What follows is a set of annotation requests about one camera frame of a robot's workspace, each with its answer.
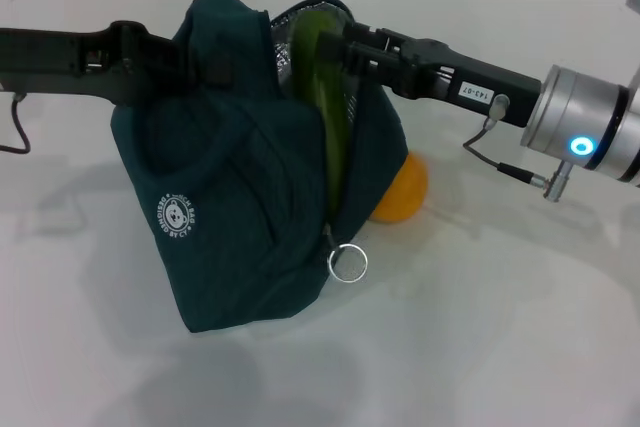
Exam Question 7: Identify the dark teal insulated lunch bag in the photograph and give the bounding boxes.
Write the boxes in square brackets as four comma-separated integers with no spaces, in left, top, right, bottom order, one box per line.
[108,0,409,334]

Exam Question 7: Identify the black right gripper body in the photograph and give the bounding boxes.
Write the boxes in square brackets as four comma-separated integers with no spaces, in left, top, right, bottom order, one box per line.
[374,32,544,128]

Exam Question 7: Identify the orange yellow pear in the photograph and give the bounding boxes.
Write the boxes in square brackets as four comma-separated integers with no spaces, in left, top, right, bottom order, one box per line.
[369,154,430,224]

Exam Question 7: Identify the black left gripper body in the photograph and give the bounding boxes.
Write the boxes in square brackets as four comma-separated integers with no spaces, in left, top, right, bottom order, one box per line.
[0,20,176,108]

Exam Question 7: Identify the green cucumber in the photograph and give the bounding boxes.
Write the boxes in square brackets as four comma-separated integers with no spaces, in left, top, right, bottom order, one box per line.
[291,10,357,213]

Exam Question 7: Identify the metal zipper pull ring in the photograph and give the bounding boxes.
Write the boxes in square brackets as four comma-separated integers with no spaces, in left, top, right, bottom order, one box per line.
[323,226,370,284]

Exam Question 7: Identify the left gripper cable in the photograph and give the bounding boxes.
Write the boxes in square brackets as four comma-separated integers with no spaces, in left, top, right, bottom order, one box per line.
[0,91,31,154]

